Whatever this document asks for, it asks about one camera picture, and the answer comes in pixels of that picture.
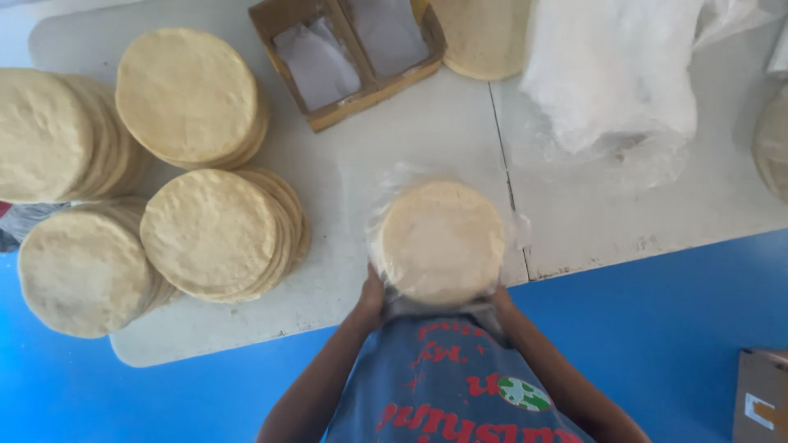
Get white paper slips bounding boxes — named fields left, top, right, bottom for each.
left=273, top=16, right=363, bottom=112
left=352, top=0, right=430, bottom=77

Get pile of clear plastic bags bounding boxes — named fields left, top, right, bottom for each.
left=511, top=0, right=788, bottom=188

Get brown cardboard box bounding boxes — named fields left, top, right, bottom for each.
left=733, top=349, right=788, bottom=443

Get person's blue printed shirt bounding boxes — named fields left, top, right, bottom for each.
left=323, top=313, right=597, bottom=443

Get person's right hand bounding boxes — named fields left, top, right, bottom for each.
left=490, top=285, right=515, bottom=317

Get divided cardboard box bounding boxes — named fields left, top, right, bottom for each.
left=248, top=0, right=448, bottom=134

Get person's left hand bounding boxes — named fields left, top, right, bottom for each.
left=357, top=265, right=387, bottom=326

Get clear bag of flatbreads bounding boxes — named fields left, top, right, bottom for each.
left=366, top=162, right=531, bottom=316

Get stack of round flatbreads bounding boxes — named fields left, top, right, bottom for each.
left=429, top=0, right=533, bottom=82
left=18, top=197, right=182, bottom=339
left=751, top=83, right=788, bottom=203
left=140, top=167, right=311, bottom=304
left=116, top=27, right=270, bottom=171
left=0, top=68, right=149, bottom=205

